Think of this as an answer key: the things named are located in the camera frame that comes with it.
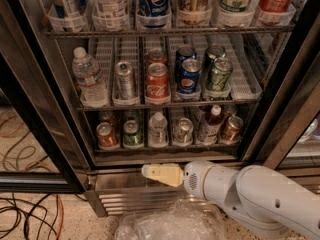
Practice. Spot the large white blue bottle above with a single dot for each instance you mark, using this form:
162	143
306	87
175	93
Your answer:
68	15

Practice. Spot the steel fridge bottom grille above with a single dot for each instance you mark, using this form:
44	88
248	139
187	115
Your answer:
117	193

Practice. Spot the green white can bottom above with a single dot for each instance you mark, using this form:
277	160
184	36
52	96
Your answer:
183	131

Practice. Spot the green soda can front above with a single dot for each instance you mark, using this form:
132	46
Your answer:
220	70

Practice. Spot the red can bottom shelf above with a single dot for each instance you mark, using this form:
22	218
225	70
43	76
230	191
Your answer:
106	135

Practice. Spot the large dark soda bottle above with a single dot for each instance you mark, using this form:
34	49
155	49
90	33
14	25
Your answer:
192	11

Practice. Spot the green soda can rear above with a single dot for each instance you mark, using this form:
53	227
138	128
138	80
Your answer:
212	52

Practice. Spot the blue Pepsi can rear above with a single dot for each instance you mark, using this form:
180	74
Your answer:
182	53

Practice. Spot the large clear labeled bottle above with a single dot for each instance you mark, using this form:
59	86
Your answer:
111	15

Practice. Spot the clear water bottle middle shelf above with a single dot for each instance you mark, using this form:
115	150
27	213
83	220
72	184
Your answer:
90	79

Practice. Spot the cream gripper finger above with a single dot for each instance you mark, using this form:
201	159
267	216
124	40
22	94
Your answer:
169	174

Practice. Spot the small clear water bottle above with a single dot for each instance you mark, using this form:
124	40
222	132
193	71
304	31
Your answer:
157	130

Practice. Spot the red Coca-Cola can rear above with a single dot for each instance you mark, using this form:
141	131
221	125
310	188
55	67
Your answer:
157	55

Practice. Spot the green can bottom shelf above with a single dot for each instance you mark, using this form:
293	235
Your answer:
132	137

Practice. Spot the clear plastic bag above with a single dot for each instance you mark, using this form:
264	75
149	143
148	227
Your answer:
181	221

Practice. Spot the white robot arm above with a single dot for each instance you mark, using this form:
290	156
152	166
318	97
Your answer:
264	201

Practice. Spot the bronze can bottom shelf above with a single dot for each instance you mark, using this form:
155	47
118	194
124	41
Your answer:
231	129

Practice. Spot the green soda can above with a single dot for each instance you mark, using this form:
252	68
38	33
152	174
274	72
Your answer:
212	52
220	70

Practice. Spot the glass fridge door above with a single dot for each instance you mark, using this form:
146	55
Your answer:
35	78
281	149

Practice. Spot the blue pepsi can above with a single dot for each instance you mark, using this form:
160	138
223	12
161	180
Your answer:
189	74
182	53

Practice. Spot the left glass fridge door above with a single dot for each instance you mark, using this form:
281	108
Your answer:
35	78

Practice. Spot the amber drink plastic bottle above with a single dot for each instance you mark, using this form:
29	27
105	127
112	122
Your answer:
210	125

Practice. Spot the right glass fridge door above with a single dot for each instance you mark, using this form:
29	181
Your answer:
281	149

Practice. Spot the silver soda can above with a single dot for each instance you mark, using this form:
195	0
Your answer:
125	78

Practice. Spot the red coca-cola can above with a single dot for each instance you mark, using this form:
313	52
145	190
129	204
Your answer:
157	55
157	81

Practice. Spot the large Pepsi bottle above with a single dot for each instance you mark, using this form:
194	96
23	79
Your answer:
154	11

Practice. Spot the empty clear shelf tray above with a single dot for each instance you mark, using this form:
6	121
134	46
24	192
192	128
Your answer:
243	83

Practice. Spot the blue Pepsi can front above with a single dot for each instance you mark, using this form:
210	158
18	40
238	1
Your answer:
189	74

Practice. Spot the red Coca-Cola can front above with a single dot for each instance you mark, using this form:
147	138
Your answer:
157	81

